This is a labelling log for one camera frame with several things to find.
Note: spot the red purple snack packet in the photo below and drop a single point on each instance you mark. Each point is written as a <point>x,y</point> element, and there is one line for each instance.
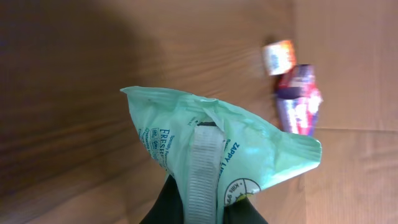
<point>298,100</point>

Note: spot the small orange box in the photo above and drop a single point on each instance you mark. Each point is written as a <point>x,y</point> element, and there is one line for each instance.
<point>279,57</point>

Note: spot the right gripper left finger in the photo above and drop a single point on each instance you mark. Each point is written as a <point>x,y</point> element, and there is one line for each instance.
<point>168,208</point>

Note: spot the teal wet wipes packet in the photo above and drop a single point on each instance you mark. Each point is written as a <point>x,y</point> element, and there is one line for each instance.
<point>218,153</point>

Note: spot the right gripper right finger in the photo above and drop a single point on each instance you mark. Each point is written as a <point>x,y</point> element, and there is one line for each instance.
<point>242,212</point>

